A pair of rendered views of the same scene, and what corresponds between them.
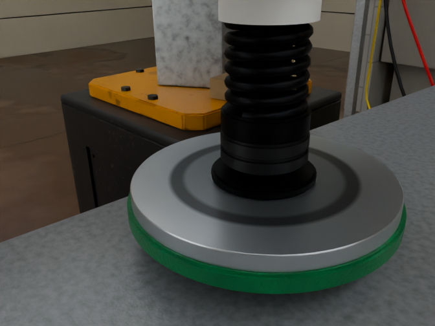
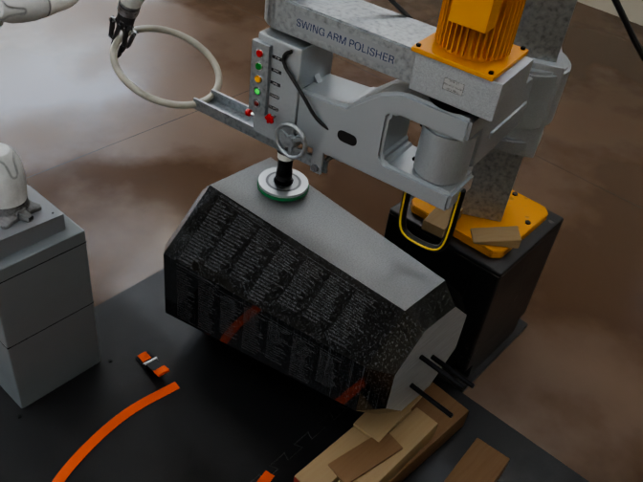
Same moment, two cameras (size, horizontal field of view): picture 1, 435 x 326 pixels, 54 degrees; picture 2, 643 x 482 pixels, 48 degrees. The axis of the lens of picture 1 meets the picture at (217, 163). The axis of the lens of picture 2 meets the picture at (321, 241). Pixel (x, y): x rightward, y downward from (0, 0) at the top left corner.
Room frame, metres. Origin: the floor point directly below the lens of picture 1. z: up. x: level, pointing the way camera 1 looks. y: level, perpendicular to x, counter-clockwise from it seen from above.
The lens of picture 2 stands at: (0.09, -2.54, 2.68)
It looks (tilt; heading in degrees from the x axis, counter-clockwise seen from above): 39 degrees down; 80
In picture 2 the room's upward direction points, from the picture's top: 8 degrees clockwise
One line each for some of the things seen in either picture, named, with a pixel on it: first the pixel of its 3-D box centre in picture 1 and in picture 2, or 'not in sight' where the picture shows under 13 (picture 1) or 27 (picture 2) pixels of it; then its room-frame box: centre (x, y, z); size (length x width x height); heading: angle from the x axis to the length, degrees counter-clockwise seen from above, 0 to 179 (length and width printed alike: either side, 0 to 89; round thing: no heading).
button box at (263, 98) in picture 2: not in sight; (260, 77); (0.18, -0.08, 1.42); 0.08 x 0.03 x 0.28; 141
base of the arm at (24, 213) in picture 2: not in sight; (10, 206); (-0.74, -0.27, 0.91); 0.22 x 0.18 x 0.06; 145
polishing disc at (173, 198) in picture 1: (263, 182); (283, 182); (0.31, -0.04, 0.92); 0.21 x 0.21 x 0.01
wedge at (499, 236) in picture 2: not in sight; (495, 234); (1.24, -0.19, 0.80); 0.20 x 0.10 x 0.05; 174
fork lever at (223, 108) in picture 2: not in sight; (266, 128); (0.23, 0.03, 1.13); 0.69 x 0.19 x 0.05; 141
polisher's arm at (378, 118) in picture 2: not in sight; (376, 130); (0.61, -0.30, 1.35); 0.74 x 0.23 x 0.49; 141
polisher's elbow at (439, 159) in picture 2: not in sight; (445, 147); (0.82, -0.45, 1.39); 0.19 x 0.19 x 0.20
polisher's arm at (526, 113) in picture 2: not in sight; (499, 98); (1.11, -0.11, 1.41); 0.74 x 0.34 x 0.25; 50
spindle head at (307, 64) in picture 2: not in sight; (309, 94); (0.37, -0.09, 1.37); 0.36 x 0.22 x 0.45; 141
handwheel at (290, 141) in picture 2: not in sight; (296, 137); (0.33, -0.21, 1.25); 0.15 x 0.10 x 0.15; 141
